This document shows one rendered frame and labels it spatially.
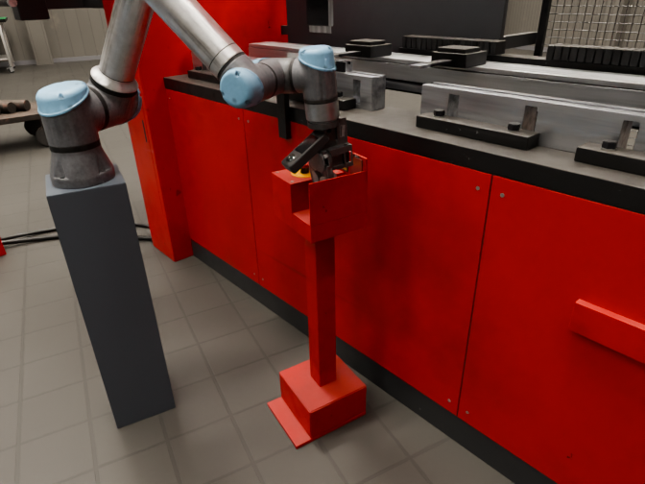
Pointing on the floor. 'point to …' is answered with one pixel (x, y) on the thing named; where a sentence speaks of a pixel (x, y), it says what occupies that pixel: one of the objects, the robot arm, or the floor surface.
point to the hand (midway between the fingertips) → (322, 202)
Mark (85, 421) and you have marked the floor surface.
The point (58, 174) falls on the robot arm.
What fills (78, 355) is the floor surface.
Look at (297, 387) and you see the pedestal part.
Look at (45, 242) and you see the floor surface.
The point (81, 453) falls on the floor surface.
